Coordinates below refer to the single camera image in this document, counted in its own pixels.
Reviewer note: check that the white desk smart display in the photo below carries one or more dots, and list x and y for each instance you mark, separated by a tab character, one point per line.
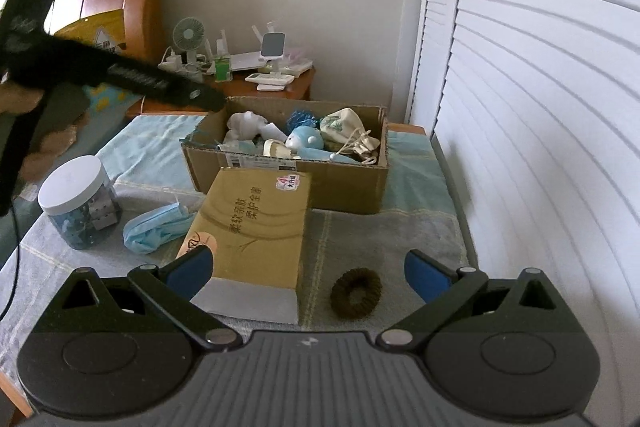
273	44

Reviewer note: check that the blue mesh bath puff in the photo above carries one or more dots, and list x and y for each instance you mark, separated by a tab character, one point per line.
302	119

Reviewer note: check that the blue plush toy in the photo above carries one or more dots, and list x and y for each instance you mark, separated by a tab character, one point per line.
305	142

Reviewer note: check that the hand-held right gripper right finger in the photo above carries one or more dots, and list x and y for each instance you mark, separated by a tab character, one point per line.
425	279

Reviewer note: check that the yellow and blue pillow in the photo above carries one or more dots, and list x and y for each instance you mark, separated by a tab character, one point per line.
112	100

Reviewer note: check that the small green bottle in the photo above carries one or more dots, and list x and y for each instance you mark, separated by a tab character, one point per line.
222	69

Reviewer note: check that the blue face mask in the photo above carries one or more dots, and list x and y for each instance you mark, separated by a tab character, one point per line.
150	229
245	147

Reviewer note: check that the brown cardboard box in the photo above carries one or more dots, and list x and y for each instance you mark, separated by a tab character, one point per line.
340	187

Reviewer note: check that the white louvered closet door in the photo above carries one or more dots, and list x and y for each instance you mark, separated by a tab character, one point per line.
442	32
550	107

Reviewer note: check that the cream pouch with green print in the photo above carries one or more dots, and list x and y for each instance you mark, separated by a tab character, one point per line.
340	122

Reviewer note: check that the wooden nightstand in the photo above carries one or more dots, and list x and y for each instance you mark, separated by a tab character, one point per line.
300	88

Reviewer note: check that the yellow tissue box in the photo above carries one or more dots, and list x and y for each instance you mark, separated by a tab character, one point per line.
250	227

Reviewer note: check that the white router with antennas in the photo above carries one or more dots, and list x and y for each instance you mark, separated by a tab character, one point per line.
245	62

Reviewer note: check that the small green desk fan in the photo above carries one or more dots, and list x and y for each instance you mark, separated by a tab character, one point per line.
189	32

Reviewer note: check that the dark green bed sheet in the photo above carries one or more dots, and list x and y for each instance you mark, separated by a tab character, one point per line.
30	207

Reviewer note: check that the white remote control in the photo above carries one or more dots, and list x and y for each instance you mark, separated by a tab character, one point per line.
267	78

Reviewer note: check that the person's left hand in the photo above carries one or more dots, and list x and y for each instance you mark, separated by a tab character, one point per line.
17	99

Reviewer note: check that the white charger plug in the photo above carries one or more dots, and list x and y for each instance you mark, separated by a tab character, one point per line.
171	56

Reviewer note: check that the white power strip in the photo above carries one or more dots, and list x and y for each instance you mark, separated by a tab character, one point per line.
185	69

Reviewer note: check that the grey checked blanket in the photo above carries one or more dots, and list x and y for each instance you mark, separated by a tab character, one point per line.
350	237

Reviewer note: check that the clear jar with white lid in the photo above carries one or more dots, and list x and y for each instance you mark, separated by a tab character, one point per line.
72	179

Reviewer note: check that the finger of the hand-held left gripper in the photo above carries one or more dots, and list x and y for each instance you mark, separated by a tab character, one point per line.
160	82

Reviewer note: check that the brown hair scrunchie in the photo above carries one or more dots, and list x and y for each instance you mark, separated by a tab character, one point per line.
341	298

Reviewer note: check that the brown plush toy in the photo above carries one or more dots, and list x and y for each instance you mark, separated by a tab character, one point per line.
50	144

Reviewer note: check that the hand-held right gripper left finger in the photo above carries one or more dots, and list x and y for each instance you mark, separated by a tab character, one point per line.
192	272

